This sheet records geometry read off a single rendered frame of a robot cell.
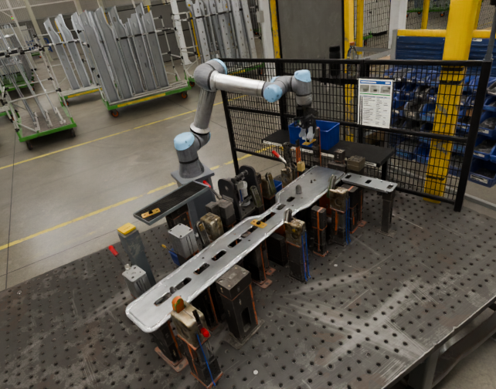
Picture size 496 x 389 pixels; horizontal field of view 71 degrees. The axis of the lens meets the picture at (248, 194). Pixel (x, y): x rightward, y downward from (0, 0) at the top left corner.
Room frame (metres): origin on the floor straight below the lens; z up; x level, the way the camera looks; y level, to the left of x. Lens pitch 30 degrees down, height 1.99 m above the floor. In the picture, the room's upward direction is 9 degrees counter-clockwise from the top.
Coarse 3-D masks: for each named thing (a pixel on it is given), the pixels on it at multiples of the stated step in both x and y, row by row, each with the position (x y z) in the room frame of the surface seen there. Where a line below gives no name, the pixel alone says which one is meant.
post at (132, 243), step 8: (120, 232) 1.29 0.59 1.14; (136, 232) 1.29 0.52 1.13; (128, 240) 1.26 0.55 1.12; (136, 240) 1.28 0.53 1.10; (128, 248) 1.25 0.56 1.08; (136, 248) 1.27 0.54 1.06; (136, 256) 1.26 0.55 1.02; (144, 256) 1.29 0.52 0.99; (136, 264) 1.26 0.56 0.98; (144, 264) 1.28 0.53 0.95; (152, 280) 1.29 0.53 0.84
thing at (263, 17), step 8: (264, 0) 8.34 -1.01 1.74; (264, 8) 8.33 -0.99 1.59; (256, 16) 8.39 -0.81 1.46; (264, 16) 8.32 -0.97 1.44; (264, 24) 8.32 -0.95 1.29; (264, 32) 8.34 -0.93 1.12; (264, 40) 8.37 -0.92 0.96; (264, 48) 8.40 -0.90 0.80; (272, 48) 8.37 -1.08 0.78; (264, 56) 8.41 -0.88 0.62; (272, 56) 8.36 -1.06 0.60; (272, 64) 8.35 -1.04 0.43; (272, 72) 8.34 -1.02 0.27
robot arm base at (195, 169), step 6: (198, 156) 1.89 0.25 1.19; (180, 162) 1.84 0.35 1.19; (186, 162) 1.82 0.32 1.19; (192, 162) 1.83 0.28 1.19; (198, 162) 1.85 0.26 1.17; (180, 168) 1.84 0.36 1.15; (186, 168) 1.82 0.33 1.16; (192, 168) 1.82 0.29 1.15; (198, 168) 1.83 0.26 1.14; (180, 174) 1.84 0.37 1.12; (186, 174) 1.81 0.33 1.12; (192, 174) 1.81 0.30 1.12; (198, 174) 1.82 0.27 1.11
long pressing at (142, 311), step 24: (312, 168) 1.87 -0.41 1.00; (288, 192) 1.64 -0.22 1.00; (312, 192) 1.60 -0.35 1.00; (264, 216) 1.44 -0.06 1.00; (216, 240) 1.30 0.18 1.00; (192, 264) 1.17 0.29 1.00; (216, 264) 1.14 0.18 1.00; (168, 288) 1.04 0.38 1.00; (192, 288) 1.02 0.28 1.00; (144, 312) 0.94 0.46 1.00; (168, 312) 0.92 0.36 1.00
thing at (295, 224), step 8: (288, 224) 1.29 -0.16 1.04; (296, 224) 1.28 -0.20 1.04; (304, 224) 1.28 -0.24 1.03; (288, 232) 1.30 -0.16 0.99; (296, 232) 1.26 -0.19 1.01; (304, 232) 1.28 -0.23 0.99; (288, 240) 1.30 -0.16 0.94; (296, 240) 1.26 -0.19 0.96; (304, 240) 1.27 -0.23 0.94; (296, 248) 1.27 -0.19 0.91; (304, 248) 1.29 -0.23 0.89; (296, 256) 1.28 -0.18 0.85; (304, 256) 1.28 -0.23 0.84; (296, 264) 1.27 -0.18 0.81; (304, 264) 1.26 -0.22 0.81; (296, 272) 1.28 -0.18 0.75; (304, 272) 1.26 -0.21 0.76; (296, 280) 1.27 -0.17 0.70; (304, 280) 1.26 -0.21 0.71
